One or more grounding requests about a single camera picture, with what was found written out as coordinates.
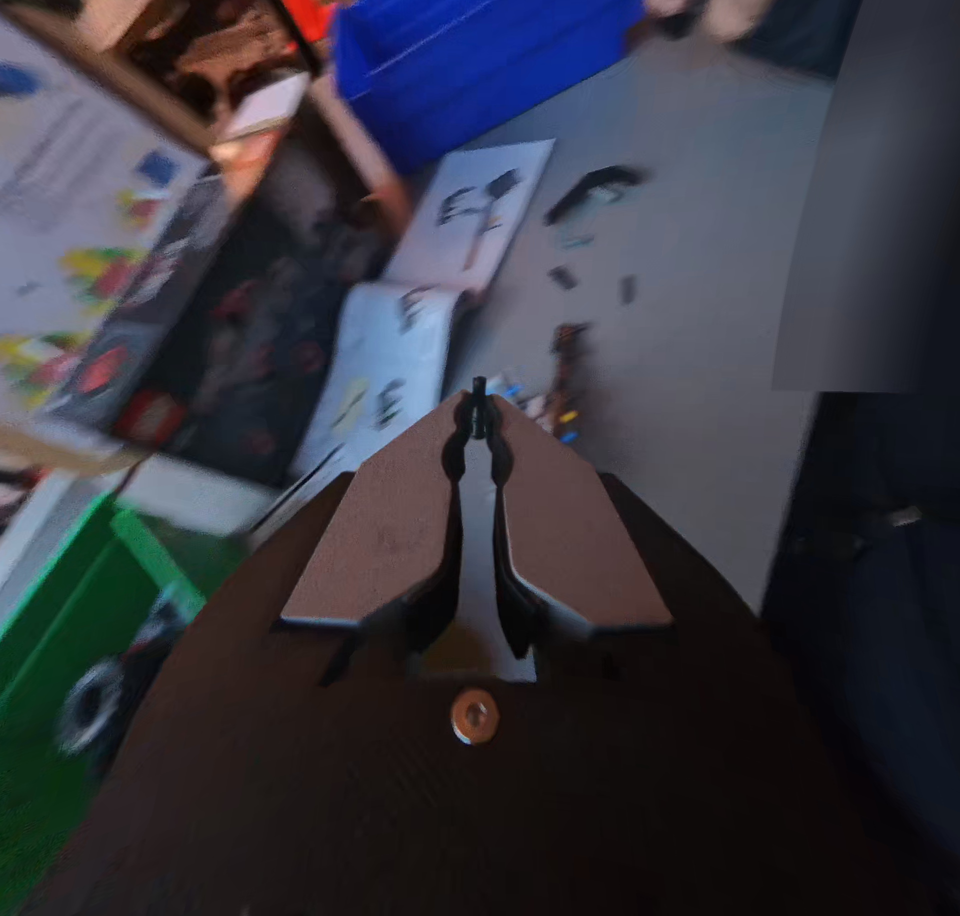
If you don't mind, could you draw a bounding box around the person's leg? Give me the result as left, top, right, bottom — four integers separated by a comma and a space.
761, 391, 960, 883

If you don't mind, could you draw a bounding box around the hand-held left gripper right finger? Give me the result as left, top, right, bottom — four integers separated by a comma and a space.
486, 394, 675, 659

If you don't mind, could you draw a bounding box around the black angled lego beam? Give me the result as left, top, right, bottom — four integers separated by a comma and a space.
543, 165, 650, 227

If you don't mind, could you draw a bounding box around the white printed cardboard box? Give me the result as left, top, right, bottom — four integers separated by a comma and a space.
0, 19, 226, 423

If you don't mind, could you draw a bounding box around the black lego wheel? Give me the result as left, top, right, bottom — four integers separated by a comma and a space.
56, 653, 156, 764

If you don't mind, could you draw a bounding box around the blue plastic bin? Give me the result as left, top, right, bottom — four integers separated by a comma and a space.
330, 0, 648, 176

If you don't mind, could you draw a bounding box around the black lego set box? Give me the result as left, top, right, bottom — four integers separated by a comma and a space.
45, 128, 411, 486

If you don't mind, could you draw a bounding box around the lego instruction booklet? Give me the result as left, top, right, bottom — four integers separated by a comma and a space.
288, 139, 557, 483

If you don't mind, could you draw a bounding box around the lego beam assembly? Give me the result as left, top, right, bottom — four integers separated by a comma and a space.
498, 322, 594, 448

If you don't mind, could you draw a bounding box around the green plastic bin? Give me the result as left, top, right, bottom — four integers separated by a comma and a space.
0, 492, 253, 916

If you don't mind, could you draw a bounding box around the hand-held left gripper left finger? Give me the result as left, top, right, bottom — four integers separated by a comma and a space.
279, 397, 474, 651

